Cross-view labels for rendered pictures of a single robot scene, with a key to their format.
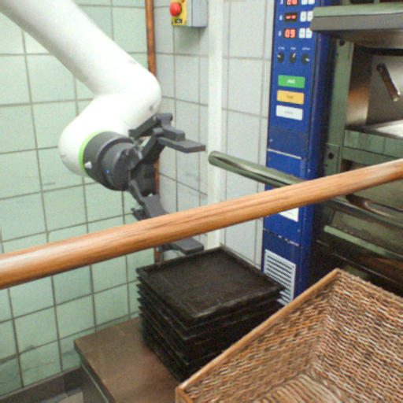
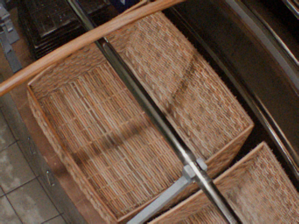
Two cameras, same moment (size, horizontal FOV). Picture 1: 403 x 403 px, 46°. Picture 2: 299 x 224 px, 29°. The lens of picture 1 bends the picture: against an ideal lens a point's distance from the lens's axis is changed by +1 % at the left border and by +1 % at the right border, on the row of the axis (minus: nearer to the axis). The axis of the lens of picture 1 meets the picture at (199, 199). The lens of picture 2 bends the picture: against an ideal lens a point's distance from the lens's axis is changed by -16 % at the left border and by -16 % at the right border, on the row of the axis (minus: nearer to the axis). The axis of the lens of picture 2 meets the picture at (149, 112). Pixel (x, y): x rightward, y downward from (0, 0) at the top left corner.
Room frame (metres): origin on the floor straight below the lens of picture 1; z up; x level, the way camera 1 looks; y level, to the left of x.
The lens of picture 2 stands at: (-0.28, -0.28, 2.45)
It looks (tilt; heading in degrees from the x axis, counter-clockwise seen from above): 61 degrees down; 355
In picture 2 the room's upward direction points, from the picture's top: 7 degrees clockwise
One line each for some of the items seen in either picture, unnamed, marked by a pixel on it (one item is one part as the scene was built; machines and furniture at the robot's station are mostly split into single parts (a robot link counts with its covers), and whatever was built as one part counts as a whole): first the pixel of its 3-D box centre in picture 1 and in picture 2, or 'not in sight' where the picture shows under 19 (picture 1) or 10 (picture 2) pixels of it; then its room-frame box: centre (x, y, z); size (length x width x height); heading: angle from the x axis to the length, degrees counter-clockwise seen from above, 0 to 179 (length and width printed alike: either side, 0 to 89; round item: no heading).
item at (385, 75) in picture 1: (386, 82); not in sight; (1.14, -0.44, 1.28); 0.09 x 0.02 x 0.09; 124
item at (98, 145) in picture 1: (117, 160); not in sight; (0.76, 0.14, 1.19); 0.12 x 0.06 x 0.09; 124
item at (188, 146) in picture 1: (181, 144); (10, 33); (0.59, 0.02, 1.25); 0.07 x 0.03 x 0.01; 34
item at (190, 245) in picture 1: (181, 241); (13, 61); (0.59, 0.02, 1.12); 0.07 x 0.03 x 0.01; 34
